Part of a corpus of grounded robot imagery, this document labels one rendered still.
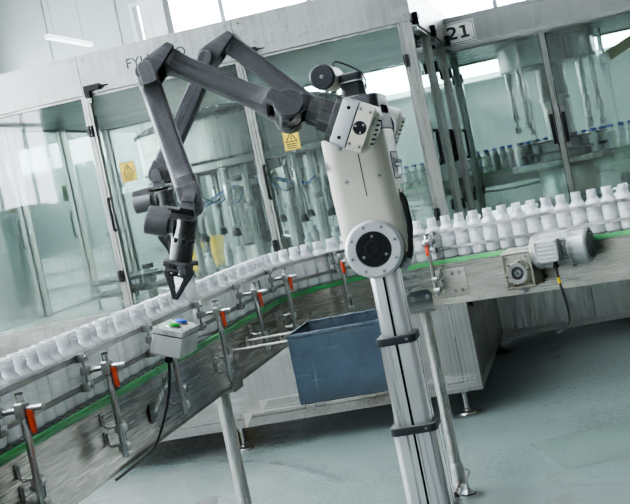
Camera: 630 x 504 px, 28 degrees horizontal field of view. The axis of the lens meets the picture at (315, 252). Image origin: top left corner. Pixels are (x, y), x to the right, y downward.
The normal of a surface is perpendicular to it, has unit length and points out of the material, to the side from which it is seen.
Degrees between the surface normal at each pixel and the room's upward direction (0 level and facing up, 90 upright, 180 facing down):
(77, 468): 90
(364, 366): 90
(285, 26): 90
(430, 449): 90
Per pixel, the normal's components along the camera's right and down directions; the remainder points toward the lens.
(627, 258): -0.49, 0.15
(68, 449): 0.96, -0.18
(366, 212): -0.16, 0.28
